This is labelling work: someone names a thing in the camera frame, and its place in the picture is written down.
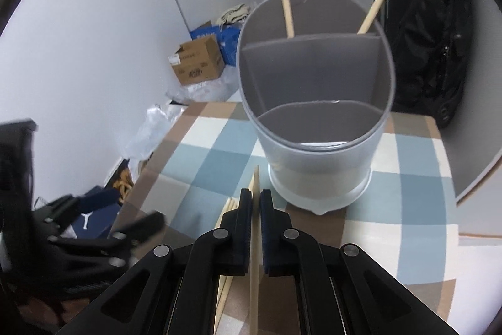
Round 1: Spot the blue cardboard box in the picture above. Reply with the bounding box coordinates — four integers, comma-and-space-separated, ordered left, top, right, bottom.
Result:
190, 25, 242, 67

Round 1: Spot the black backpack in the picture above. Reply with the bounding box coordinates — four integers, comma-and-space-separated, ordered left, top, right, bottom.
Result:
386, 0, 473, 129

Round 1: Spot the grey utensil holder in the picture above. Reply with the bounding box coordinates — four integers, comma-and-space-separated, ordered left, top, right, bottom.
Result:
236, 0, 395, 214

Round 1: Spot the clear plastic bag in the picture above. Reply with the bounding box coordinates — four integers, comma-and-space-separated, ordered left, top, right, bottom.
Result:
129, 103, 189, 163

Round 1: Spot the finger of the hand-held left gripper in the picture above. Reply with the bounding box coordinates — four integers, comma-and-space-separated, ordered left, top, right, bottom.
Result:
47, 211, 166, 247
47, 239, 136, 275

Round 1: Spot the brown shoe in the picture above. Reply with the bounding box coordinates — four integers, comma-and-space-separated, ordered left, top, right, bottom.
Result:
114, 166, 136, 198

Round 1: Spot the navy shoe box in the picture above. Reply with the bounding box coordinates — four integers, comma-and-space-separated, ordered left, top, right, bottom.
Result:
65, 184, 122, 239

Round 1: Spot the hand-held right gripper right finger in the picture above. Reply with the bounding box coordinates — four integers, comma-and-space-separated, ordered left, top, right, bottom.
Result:
259, 189, 457, 335

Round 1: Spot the beige cloth pile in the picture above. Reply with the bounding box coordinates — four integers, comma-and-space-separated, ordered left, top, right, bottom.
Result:
215, 4, 252, 25

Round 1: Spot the brown cardboard box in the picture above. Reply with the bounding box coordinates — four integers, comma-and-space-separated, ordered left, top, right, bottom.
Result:
168, 35, 226, 86

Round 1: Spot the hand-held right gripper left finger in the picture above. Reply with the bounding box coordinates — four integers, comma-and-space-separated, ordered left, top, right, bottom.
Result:
55, 188, 254, 335

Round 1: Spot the checkered tablecloth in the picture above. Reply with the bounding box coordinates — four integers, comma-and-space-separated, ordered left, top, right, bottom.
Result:
114, 101, 459, 335

